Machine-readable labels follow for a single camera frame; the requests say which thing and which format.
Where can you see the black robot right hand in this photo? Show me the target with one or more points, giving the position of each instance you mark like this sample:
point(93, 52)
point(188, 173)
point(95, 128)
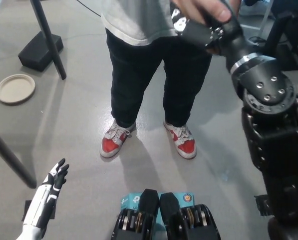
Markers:
point(196, 32)

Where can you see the thick black table leg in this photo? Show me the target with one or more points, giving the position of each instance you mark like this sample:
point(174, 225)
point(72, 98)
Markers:
point(11, 157)

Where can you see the red white sneaker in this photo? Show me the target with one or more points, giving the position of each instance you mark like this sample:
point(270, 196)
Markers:
point(111, 147)
point(186, 147)

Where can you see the grey sneaker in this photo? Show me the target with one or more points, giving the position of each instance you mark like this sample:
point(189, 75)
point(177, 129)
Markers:
point(253, 11)

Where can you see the black floor tape patch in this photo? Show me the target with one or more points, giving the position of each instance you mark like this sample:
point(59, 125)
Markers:
point(27, 206)

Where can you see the beige paper plate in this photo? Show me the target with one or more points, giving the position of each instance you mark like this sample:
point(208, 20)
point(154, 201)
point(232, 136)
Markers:
point(15, 88)

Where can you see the black monitor stand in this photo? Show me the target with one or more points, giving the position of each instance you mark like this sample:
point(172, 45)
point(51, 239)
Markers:
point(283, 32)

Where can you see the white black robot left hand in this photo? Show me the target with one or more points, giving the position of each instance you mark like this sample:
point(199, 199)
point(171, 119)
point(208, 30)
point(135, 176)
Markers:
point(41, 202)

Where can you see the red white right sneaker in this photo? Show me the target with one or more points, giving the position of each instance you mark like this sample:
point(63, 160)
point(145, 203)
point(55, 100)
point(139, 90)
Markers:
point(111, 147)

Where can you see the black box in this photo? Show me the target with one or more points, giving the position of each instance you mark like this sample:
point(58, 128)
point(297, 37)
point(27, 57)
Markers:
point(36, 56)

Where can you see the black person trousers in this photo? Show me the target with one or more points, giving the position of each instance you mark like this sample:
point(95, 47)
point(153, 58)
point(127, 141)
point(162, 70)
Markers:
point(133, 75)

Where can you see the red white left sneaker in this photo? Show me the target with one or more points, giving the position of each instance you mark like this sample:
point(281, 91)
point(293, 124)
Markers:
point(186, 147)

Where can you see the white desk frame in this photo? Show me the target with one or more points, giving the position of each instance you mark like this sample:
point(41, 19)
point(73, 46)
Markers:
point(266, 15)

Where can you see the grey person shirt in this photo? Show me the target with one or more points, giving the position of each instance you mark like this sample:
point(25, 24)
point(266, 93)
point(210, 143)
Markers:
point(138, 20)

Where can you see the teal router carton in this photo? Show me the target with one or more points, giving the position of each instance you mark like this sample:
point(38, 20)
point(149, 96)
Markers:
point(131, 200)

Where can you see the thin black slanted pole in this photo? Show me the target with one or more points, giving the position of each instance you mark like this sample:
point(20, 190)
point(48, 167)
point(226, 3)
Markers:
point(49, 37)

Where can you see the person right hand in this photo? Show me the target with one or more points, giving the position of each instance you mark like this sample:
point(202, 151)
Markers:
point(203, 8)

